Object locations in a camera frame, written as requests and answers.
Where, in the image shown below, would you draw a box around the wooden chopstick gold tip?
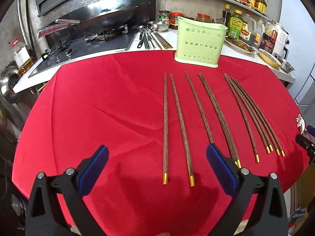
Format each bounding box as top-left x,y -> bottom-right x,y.
170,74 -> 195,187
163,73 -> 168,185
227,75 -> 274,152
224,74 -> 260,163
197,72 -> 240,167
225,73 -> 271,155
200,72 -> 243,169
231,78 -> 282,156
232,81 -> 285,157
185,71 -> 214,144

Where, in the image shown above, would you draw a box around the metal utensils on counter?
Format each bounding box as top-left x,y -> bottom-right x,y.
124,27 -> 178,52

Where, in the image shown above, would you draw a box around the white crumpled paper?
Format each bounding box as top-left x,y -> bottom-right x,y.
296,114 -> 305,135

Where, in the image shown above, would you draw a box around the steel bowl right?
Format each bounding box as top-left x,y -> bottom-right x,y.
275,53 -> 295,74

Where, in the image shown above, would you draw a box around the yellow bowl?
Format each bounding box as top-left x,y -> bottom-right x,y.
258,49 -> 281,69

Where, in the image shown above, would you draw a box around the red label dark bottle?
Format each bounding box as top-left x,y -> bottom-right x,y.
259,23 -> 278,54

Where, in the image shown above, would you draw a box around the plate of food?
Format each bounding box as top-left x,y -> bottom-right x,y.
225,36 -> 256,54

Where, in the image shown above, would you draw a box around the white refrigerator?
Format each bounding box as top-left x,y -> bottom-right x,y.
280,0 -> 314,109

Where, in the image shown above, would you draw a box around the white vinegar jug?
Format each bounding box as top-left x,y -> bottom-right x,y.
239,12 -> 256,46

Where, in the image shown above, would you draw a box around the green sauce bottle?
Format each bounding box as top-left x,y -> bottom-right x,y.
227,9 -> 243,40

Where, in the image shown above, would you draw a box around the red table cloth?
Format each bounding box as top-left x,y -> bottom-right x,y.
12,51 -> 308,235

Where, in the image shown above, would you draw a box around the tall brown sauce bottle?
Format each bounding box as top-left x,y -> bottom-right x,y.
255,0 -> 267,14

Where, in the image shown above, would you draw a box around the green utensil holder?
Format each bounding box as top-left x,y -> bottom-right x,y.
175,17 -> 227,68

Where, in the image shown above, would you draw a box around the dark soy sauce bottle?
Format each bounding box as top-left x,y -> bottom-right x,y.
222,4 -> 231,27

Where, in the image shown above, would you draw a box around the cooking oil bottle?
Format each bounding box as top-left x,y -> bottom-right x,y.
11,38 -> 34,76

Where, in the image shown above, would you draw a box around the brown sauce jar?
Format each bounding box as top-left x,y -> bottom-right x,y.
196,13 -> 211,23

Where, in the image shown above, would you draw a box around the black gas stove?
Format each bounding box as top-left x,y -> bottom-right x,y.
29,27 -> 137,78

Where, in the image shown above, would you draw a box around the red lid jar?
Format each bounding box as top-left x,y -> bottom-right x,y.
169,12 -> 183,30

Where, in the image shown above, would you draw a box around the small steel bowl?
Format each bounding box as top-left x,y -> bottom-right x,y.
147,21 -> 169,32

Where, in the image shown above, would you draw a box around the steel wok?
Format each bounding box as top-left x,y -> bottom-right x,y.
38,6 -> 138,38

